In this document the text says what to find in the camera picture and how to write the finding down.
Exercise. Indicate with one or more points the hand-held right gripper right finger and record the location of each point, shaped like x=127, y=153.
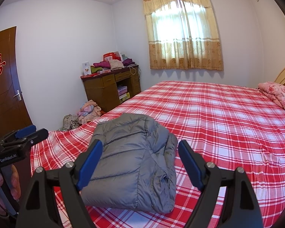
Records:
x=192, y=165

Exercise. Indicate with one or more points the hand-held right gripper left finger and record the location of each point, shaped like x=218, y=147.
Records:
x=89, y=166

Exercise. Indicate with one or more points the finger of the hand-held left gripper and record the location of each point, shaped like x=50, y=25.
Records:
x=35, y=135
x=26, y=131

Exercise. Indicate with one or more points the grey puffer jacket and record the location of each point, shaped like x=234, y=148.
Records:
x=133, y=159

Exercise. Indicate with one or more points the pile of pastel clothes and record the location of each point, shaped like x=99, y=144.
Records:
x=89, y=111

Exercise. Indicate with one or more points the magenta folded clothes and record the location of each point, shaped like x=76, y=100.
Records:
x=102, y=64

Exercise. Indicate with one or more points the pale pink folded clothes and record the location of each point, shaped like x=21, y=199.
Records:
x=116, y=64

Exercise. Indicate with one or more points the purple folded clothes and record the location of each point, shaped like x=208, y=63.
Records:
x=128, y=61

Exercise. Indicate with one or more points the person's left hand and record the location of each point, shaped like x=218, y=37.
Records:
x=15, y=182

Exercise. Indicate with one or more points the dark wooden door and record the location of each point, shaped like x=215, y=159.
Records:
x=9, y=104

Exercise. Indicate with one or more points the patterned grey bag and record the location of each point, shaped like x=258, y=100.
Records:
x=70, y=122

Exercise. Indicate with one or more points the red plaid bed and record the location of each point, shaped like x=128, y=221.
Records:
x=216, y=123

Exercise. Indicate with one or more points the brown wooden desk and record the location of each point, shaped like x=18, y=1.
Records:
x=97, y=87

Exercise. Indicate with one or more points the yellow box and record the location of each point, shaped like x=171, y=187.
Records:
x=124, y=96

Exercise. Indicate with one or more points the purple box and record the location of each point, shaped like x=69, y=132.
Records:
x=122, y=90

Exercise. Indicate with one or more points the white box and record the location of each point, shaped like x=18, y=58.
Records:
x=86, y=68

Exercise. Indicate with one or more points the red box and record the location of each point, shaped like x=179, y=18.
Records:
x=109, y=57

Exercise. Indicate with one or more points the pink floral folded quilt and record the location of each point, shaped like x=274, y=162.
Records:
x=277, y=95

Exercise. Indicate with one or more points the yellow window curtain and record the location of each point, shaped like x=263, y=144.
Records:
x=161, y=54

